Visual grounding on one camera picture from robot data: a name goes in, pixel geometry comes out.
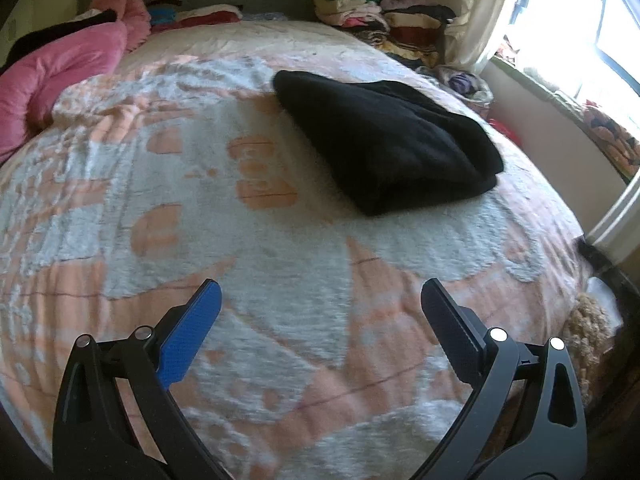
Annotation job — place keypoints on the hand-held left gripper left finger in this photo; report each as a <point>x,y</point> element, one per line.
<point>192,332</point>

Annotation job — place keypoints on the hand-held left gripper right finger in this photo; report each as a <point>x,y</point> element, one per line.
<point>455,332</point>

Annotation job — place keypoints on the black sweater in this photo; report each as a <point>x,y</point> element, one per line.
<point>390,145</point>

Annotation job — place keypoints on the pile of folded clothes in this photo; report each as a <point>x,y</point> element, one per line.
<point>390,20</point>

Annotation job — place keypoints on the beige fluffy blanket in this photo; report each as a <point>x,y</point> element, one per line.
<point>590,325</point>

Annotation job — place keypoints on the bed with peach quilt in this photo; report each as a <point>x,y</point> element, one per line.
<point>200,185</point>

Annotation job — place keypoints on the white cushion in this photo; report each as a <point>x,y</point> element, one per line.
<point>602,292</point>

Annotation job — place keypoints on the red plastic bag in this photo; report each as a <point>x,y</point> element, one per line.
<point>505,130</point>

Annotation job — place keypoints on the floral laundry basket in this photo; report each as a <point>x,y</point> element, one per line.
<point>465,85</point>

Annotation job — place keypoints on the pink duvet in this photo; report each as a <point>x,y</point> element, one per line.
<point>60,70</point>

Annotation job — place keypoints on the cream curtain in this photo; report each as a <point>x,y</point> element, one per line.
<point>480,20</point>

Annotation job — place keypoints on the red folded cloth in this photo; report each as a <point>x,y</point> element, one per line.
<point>210,15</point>

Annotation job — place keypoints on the striped pillow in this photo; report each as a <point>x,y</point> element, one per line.
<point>165,12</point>

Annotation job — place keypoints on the blue patterned cloth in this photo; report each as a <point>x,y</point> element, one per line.
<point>265,16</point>

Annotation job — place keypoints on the black garment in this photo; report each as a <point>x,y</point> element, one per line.
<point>50,35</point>

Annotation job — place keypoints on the window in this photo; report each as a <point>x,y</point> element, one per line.
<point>575,20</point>

